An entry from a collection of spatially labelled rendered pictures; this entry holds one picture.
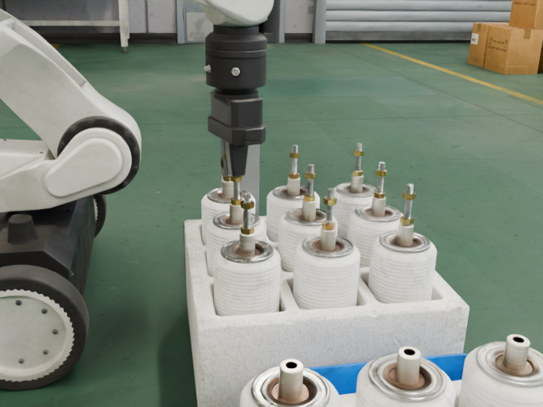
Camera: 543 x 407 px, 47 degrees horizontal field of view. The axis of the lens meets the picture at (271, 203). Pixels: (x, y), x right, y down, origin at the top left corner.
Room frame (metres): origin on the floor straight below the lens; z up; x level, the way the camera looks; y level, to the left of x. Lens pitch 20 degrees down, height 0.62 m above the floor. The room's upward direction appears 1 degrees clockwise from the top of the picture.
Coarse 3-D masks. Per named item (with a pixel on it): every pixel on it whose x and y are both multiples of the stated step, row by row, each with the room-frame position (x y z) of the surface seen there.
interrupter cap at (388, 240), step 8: (392, 232) 0.88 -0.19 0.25; (384, 240) 0.85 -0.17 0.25; (392, 240) 0.85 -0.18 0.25; (416, 240) 0.85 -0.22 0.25; (424, 240) 0.85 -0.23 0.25; (392, 248) 0.82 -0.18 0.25; (400, 248) 0.82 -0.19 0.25; (408, 248) 0.82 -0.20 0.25; (416, 248) 0.82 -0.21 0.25; (424, 248) 0.82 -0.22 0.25
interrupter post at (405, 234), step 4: (400, 224) 0.84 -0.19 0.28; (412, 224) 0.84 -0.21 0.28; (400, 228) 0.84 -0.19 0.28; (404, 228) 0.84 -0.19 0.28; (408, 228) 0.83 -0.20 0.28; (412, 228) 0.84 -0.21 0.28; (400, 232) 0.84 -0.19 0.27; (404, 232) 0.84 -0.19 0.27; (408, 232) 0.83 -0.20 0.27; (412, 232) 0.84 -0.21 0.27; (400, 236) 0.84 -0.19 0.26; (404, 236) 0.84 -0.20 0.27; (408, 236) 0.83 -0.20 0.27; (412, 236) 0.84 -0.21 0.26; (400, 240) 0.84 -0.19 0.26; (404, 240) 0.83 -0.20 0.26; (408, 240) 0.83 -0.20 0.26; (400, 244) 0.84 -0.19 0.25; (404, 244) 0.83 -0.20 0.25; (408, 244) 0.84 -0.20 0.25
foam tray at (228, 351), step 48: (192, 240) 1.00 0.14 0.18; (192, 288) 0.83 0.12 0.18; (288, 288) 0.83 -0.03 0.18; (432, 288) 0.85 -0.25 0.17; (192, 336) 0.87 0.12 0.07; (240, 336) 0.72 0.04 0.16; (288, 336) 0.74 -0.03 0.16; (336, 336) 0.75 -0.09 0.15; (384, 336) 0.76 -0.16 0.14; (432, 336) 0.77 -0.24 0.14; (240, 384) 0.72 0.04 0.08
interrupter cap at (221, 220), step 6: (216, 216) 0.93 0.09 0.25; (222, 216) 0.93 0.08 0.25; (228, 216) 0.93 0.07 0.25; (252, 216) 0.93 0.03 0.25; (258, 216) 0.93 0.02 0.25; (216, 222) 0.90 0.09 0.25; (222, 222) 0.90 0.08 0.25; (228, 222) 0.91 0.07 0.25; (252, 222) 0.91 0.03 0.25; (258, 222) 0.90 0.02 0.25; (222, 228) 0.89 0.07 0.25; (228, 228) 0.88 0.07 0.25; (234, 228) 0.88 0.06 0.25; (240, 228) 0.88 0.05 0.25
